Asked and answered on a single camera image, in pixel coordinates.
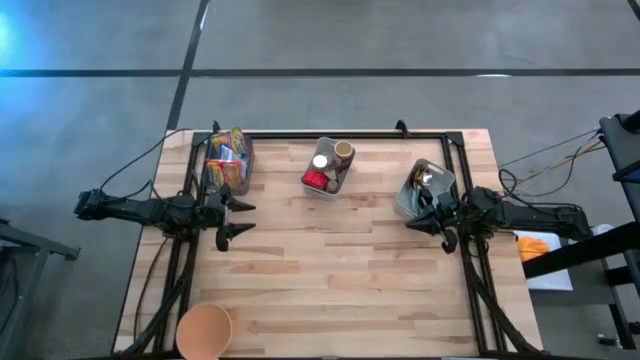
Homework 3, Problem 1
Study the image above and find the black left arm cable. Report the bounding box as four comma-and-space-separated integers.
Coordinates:
98, 128, 211, 201

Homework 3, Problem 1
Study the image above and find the dark metal stand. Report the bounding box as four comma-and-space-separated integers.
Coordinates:
0, 213, 81, 360

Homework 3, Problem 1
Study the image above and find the salmon pink bowl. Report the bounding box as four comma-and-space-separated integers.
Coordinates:
175, 301, 235, 360

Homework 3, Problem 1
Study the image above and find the white paper sheet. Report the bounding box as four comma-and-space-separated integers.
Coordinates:
513, 229, 575, 292

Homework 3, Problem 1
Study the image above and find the blue chip bag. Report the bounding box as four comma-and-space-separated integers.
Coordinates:
219, 144, 250, 179

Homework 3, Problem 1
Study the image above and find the dark translucent plastic bin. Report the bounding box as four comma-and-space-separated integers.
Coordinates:
202, 128, 256, 197

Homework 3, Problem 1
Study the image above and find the pink cube box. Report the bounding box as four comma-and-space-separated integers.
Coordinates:
303, 169, 330, 190

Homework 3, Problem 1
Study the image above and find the tan peanut butter jar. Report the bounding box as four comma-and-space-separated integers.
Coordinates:
333, 140, 356, 169

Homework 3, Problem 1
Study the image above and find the white plastic bin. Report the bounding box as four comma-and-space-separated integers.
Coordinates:
300, 136, 358, 203
393, 158, 457, 221

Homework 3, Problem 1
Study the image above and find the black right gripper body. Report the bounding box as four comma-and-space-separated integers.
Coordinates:
418, 188, 469, 232

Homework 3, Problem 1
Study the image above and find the orange cloth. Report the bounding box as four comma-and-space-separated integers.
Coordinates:
516, 235, 551, 263

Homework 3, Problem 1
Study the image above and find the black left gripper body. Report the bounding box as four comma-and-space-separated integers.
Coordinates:
212, 183, 234, 253

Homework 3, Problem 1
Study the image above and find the dark side table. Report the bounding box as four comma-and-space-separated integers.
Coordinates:
522, 112, 640, 351

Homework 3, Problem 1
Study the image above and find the red ramen noodle packet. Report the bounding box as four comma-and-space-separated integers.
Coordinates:
205, 158, 244, 191

